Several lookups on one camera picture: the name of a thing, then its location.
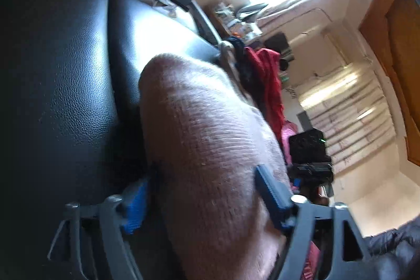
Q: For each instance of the pink ruffled bedding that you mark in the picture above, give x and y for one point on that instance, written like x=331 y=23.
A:
x=290 y=129

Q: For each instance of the pink knit sweater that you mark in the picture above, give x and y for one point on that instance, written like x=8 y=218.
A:
x=213 y=152

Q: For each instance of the black monitor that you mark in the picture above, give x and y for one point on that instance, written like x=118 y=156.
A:
x=277 y=43

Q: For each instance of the red knit sweater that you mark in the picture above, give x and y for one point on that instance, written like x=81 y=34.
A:
x=269 y=86

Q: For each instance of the wooden desk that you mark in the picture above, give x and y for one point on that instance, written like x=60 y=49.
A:
x=229 y=24

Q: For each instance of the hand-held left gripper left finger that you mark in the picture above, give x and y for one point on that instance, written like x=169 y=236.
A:
x=136 y=207

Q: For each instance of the long pink striped curtain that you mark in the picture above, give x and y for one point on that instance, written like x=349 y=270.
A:
x=354 y=122

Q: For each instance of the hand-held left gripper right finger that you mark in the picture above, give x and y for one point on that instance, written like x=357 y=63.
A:
x=267 y=191

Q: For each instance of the wooden wardrobe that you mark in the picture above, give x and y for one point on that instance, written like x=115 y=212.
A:
x=400 y=53

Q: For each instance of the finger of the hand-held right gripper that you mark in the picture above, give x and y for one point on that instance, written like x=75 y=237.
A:
x=298 y=184

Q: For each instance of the beige garment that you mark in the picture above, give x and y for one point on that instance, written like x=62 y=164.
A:
x=226 y=53

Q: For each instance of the dark knit garment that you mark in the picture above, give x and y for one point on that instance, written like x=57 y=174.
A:
x=242 y=66

